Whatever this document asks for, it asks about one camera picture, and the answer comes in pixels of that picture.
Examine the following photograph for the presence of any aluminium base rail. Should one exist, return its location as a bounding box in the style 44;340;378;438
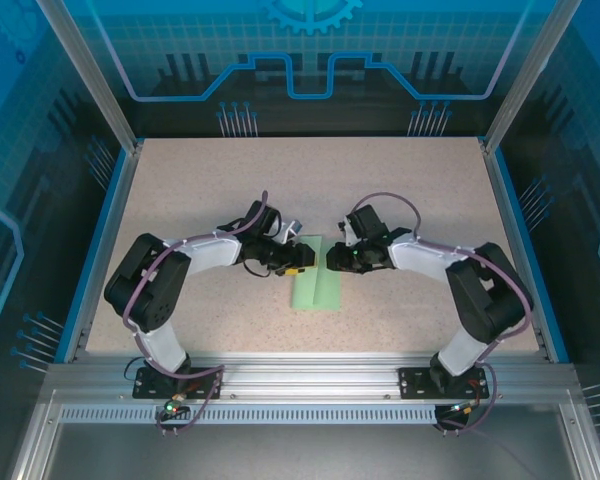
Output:
44;351;579;404

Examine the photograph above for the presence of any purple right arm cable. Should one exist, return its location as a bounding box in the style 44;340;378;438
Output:
354;191;536;437

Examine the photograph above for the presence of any green paper sheet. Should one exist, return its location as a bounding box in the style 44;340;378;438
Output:
289;233;343;311

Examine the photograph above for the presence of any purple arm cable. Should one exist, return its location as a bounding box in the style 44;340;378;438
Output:
121;189;272;437
354;191;536;437

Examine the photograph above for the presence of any aluminium lower frame bar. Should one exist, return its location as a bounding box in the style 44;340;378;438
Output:
559;399;600;480
7;389;64;480

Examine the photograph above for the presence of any slotted grey cable duct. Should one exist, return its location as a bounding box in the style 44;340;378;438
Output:
58;404;439;425

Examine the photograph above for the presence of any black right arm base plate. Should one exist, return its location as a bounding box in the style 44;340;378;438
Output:
398;366;487;400

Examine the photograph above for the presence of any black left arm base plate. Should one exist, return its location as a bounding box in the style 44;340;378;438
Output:
132;366;225;401

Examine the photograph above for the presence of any aluminium side rail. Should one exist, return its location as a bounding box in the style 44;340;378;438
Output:
479;138;554;362
62;142;144;364

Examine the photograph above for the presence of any aluminium corner post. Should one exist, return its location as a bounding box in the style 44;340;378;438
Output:
33;0;144;154
481;0;585;154

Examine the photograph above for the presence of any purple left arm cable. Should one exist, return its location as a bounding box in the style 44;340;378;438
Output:
121;189;272;437

